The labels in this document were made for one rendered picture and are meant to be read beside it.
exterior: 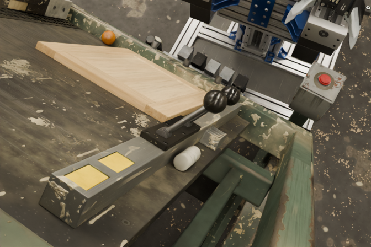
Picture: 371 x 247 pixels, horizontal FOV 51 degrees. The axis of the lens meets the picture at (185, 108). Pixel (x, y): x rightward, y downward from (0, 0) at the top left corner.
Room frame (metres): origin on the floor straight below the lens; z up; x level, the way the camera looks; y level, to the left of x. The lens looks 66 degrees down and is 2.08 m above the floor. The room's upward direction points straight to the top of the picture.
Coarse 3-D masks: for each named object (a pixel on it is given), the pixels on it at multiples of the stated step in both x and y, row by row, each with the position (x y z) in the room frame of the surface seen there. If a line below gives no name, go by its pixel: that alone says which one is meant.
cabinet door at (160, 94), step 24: (48, 48) 0.51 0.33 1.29; (72, 48) 0.57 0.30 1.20; (96, 48) 0.64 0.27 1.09; (120, 48) 0.73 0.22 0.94; (96, 72) 0.45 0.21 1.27; (120, 72) 0.51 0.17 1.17; (144, 72) 0.58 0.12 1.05; (168, 72) 0.66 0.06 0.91; (120, 96) 0.39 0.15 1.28; (144, 96) 0.40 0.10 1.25; (168, 96) 0.45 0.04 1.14; (192, 96) 0.50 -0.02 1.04
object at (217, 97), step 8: (208, 96) 0.26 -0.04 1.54; (216, 96) 0.26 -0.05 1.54; (224, 96) 0.26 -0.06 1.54; (208, 104) 0.25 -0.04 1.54; (216, 104) 0.25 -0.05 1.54; (224, 104) 0.25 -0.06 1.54; (192, 112) 0.25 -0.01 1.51; (200, 112) 0.25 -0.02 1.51; (216, 112) 0.24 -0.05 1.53; (184, 120) 0.24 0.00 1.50; (160, 128) 0.23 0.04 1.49; (168, 128) 0.23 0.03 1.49; (176, 128) 0.23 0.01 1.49; (168, 136) 0.22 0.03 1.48
